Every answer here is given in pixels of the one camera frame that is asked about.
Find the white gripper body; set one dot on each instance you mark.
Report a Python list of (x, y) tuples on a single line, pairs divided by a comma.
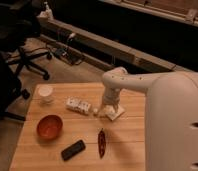
[(110, 97)]

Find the white plastic cup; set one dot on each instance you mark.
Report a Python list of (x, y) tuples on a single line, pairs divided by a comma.
[(45, 93)]

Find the white sponge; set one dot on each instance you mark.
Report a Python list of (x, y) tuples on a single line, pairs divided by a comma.
[(113, 114)]

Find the red bowl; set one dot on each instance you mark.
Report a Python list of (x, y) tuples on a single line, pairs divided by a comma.
[(49, 127)]

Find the power strip on floor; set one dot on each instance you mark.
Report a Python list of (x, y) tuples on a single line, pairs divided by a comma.
[(63, 55)]

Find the black office chair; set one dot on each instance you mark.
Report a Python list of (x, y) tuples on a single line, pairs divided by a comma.
[(18, 22)]

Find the white spray bottle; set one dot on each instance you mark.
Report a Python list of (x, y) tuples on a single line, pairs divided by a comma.
[(47, 13)]

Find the black remote control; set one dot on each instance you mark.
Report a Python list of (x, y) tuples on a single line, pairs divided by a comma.
[(72, 150)]

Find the red chili pepper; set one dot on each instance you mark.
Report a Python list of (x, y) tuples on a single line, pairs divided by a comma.
[(101, 143)]

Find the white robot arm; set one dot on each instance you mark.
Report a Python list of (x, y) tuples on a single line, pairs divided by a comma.
[(171, 115)]

